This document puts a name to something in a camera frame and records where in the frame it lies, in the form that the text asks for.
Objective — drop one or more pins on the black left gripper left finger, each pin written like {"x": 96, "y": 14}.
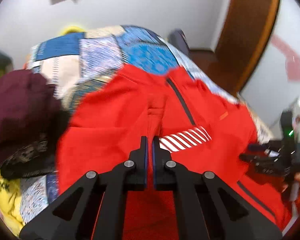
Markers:
{"x": 94, "y": 206}

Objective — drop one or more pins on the maroon garment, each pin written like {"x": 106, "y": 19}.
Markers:
{"x": 27, "y": 107}

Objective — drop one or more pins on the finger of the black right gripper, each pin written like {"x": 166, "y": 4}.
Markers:
{"x": 258, "y": 146}
{"x": 257, "y": 159}

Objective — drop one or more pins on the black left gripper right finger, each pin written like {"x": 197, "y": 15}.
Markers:
{"x": 205, "y": 206}

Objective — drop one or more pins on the red fleece jacket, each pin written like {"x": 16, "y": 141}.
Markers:
{"x": 202, "y": 131}

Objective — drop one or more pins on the grey blue bag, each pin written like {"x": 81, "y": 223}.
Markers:
{"x": 177, "y": 38}

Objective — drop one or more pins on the blue patchwork bed quilt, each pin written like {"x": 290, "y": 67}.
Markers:
{"x": 82, "y": 63}

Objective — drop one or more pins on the black lace garment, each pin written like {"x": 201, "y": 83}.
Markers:
{"x": 35, "y": 159}

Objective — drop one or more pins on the brown wooden door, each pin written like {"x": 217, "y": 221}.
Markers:
{"x": 244, "y": 36}

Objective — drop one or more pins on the yellow pillow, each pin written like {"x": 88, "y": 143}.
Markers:
{"x": 71, "y": 29}

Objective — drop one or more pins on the yellow printed garment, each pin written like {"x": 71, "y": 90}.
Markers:
{"x": 10, "y": 202}

